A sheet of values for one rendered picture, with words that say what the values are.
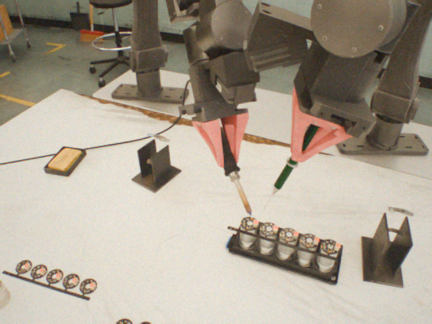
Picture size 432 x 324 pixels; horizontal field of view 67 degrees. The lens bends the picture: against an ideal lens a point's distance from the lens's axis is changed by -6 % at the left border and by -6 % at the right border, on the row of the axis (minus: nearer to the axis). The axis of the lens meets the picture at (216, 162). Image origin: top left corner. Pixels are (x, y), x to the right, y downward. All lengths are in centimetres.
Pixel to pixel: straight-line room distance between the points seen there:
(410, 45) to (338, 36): 38
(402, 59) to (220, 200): 39
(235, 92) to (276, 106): 48
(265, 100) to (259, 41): 59
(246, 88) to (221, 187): 26
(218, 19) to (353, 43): 20
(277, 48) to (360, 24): 10
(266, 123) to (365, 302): 46
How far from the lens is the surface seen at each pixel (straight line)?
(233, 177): 50
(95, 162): 72
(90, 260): 55
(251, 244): 50
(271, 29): 32
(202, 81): 46
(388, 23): 26
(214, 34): 41
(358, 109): 35
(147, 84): 89
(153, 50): 83
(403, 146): 81
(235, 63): 41
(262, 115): 84
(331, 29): 27
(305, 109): 35
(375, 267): 54
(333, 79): 33
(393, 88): 69
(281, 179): 44
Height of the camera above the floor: 117
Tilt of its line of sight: 38 degrees down
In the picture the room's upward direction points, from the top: straight up
